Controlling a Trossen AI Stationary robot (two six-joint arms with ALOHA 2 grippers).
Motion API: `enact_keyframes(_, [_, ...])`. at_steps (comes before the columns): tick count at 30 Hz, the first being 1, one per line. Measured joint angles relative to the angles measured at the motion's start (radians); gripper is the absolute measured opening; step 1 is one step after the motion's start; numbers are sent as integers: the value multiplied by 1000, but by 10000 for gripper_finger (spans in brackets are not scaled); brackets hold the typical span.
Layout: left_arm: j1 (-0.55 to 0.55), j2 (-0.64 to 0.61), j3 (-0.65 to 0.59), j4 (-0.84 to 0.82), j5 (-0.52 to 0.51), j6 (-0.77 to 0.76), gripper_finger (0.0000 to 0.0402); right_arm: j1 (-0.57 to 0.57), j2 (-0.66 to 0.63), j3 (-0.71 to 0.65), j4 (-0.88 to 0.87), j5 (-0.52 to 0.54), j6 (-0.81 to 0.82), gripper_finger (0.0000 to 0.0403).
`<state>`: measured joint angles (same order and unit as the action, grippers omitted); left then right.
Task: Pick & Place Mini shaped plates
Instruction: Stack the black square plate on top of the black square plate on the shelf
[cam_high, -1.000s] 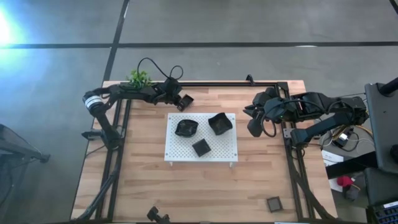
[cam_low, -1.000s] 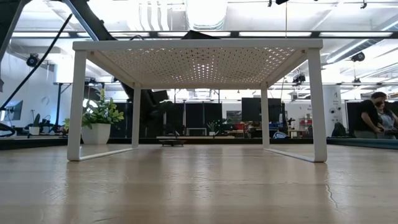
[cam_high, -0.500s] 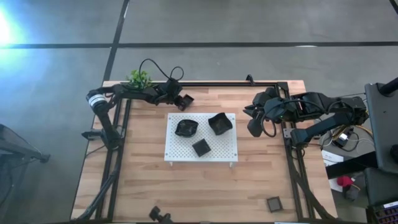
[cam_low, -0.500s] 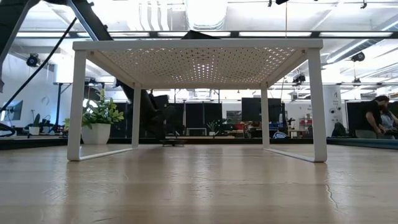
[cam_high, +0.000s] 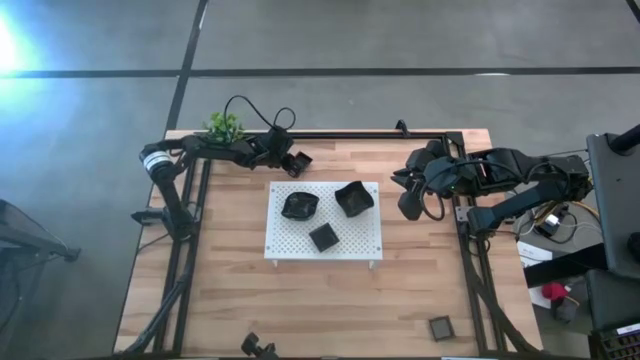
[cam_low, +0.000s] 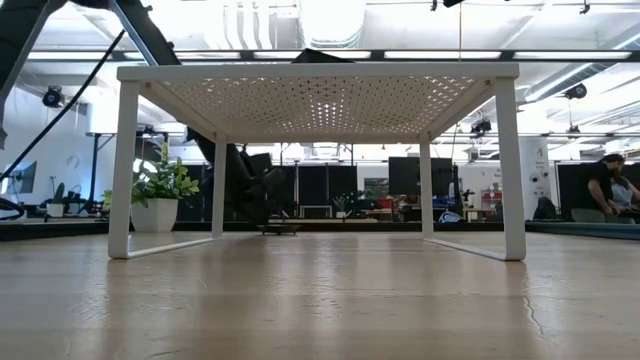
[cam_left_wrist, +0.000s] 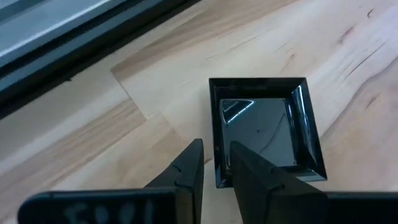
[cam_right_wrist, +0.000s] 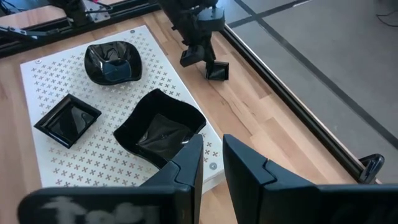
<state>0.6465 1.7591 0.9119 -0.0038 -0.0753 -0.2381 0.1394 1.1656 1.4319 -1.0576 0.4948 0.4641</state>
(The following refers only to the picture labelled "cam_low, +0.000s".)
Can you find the black overhead frame beam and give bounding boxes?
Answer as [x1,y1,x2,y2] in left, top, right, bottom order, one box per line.
[24,48,640,64]

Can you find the small green desk plant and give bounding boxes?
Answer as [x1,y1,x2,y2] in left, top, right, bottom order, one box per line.
[332,191,375,220]

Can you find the black frame post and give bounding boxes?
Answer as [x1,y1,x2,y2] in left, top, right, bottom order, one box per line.
[88,132,117,202]

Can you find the white perforated metal shelf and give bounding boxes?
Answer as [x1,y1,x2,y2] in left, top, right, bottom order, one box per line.
[107,62,527,262]

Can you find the small plant in white pot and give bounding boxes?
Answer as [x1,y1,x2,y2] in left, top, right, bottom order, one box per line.
[46,182,66,219]

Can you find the black ceiling spotlight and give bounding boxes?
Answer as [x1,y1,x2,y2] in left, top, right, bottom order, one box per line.
[469,117,494,136]
[563,82,589,101]
[41,86,66,110]

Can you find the white pillar with cameras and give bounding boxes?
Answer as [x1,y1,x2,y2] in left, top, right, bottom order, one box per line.
[518,137,552,210]

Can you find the red storage boxes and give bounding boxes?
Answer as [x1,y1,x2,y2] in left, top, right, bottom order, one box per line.
[377,195,422,209]

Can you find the dark backpack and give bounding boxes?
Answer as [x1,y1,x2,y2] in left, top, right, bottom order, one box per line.
[532,196,559,222]

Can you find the black curved object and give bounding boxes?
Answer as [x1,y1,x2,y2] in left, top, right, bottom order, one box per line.
[0,197,26,221]

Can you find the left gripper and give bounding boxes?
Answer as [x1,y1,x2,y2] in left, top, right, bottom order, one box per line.
[227,149,296,229]

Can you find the white metal frame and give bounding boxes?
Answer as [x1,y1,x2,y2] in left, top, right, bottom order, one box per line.
[298,203,333,220]

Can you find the black screen panel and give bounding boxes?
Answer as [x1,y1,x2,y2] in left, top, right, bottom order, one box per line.
[388,156,455,197]

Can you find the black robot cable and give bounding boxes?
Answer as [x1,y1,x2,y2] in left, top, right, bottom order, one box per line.
[0,28,127,182]

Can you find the person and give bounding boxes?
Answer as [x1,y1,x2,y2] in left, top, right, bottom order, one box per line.
[607,174,640,224]
[569,153,627,224]

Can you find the black partition wall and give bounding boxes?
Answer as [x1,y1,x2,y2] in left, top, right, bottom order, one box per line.
[177,163,359,221]
[556,162,640,221]

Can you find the green leafy plant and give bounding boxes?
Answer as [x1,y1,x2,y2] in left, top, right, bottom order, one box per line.
[102,142,201,211]

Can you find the small black square plate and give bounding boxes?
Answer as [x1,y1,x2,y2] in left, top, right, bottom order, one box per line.
[256,224,302,237]

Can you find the computer monitor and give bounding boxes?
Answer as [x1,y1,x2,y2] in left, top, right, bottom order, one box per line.
[1,160,39,197]

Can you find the black table edge rail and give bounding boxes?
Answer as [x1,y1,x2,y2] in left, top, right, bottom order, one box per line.
[0,218,640,243]

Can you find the white plant pot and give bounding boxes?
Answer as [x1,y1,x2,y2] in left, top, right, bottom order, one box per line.
[130,198,179,234]

